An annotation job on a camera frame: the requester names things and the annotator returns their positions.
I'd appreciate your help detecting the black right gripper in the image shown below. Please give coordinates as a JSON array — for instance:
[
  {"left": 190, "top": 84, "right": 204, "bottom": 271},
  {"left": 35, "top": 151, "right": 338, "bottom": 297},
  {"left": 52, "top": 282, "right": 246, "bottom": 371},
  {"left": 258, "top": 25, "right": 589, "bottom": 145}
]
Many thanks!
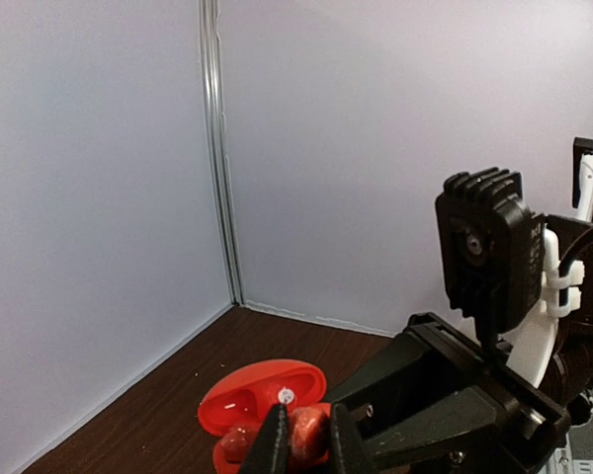
[{"left": 325, "top": 313, "right": 570, "bottom": 473}]

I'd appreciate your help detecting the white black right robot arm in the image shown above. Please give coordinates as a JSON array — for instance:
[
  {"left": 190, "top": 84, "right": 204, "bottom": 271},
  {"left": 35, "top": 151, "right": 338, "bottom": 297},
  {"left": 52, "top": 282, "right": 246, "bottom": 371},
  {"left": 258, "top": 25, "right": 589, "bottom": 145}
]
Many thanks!
[{"left": 326, "top": 137, "right": 593, "bottom": 473}]

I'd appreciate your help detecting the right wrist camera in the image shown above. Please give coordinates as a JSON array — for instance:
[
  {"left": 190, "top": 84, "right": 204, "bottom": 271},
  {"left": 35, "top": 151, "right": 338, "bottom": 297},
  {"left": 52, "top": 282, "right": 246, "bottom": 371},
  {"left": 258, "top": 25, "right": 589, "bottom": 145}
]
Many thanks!
[{"left": 434, "top": 166, "right": 587, "bottom": 389}]

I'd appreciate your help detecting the red round charging case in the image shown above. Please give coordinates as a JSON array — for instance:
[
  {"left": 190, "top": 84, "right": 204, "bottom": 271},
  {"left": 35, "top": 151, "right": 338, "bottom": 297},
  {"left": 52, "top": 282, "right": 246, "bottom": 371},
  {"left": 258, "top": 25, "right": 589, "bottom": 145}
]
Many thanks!
[{"left": 197, "top": 358, "right": 330, "bottom": 473}]

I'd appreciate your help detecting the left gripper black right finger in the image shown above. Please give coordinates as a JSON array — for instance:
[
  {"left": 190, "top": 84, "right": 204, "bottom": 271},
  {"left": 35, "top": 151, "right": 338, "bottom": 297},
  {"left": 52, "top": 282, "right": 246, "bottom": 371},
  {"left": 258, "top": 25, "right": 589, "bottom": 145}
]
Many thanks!
[{"left": 329, "top": 403, "right": 371, "bottom": 474}]

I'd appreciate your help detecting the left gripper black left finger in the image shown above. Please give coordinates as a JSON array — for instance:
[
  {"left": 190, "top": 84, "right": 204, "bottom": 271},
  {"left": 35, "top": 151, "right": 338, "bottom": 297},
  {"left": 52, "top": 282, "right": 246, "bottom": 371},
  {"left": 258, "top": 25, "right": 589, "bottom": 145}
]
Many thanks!
[{"left": 239, "top": 404, "right": 290, "bottom": 474}]

